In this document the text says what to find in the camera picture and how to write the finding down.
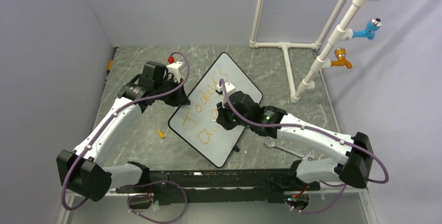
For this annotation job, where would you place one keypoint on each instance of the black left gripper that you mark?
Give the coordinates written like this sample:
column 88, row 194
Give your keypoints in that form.
column 180, row 98

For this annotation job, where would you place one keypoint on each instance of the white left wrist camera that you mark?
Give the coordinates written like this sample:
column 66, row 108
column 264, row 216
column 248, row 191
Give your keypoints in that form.
column 175, row 68

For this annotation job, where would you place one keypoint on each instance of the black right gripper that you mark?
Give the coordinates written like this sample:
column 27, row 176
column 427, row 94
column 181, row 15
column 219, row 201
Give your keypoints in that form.
column 222, row 118

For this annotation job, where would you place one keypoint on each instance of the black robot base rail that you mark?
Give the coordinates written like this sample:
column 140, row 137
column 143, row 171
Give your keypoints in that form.
column 219, row 186

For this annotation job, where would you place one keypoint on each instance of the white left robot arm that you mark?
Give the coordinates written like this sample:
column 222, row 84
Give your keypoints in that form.
column 82, row 170

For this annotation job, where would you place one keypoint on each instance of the white pvc pipe frame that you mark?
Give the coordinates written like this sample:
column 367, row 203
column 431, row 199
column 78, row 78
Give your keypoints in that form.
column 328, row 39

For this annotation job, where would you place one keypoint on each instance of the silver open-end wrench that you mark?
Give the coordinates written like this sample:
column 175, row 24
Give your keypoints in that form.
column 271, row 144

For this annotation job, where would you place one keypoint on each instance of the blue faucet tap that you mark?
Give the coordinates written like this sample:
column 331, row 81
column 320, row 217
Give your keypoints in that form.
column 369, row 32

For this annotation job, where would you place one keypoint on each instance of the white whiteboard black frame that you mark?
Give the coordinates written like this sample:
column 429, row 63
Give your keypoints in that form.
column 196, row 123

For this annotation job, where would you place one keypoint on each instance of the orange black pen at wall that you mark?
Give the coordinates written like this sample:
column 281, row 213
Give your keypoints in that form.
column 109, row 67

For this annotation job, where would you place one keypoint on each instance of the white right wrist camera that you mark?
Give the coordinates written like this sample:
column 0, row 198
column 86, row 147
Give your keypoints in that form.
column 225, row 90

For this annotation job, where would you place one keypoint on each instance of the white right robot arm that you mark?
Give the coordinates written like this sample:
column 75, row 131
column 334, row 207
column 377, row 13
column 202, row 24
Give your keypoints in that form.
column 348, row 157

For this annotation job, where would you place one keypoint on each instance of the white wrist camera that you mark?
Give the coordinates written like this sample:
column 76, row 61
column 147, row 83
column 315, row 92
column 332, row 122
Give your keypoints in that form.
column 175, row 68
column 225, row 90

